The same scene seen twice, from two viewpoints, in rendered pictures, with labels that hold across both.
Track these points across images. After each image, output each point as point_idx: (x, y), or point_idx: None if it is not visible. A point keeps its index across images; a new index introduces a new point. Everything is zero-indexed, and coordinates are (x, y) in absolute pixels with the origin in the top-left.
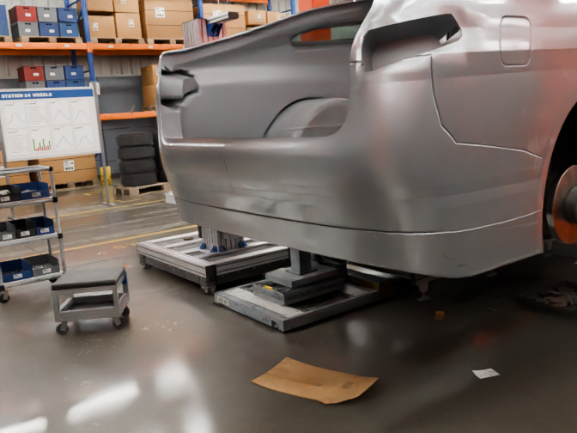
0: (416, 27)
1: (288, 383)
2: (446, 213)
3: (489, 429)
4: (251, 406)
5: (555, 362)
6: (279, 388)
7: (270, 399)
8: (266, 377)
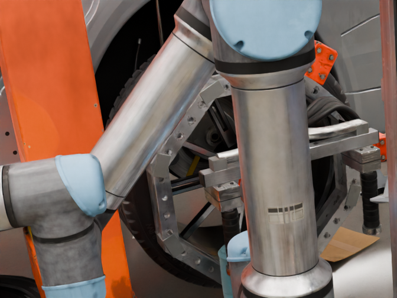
0: None
1: (338, 236)
2: None
3: (199, 194)
4: (379, 219)
5: None
6: (348, 232)
7: (359, 224)
8: (361, 243)
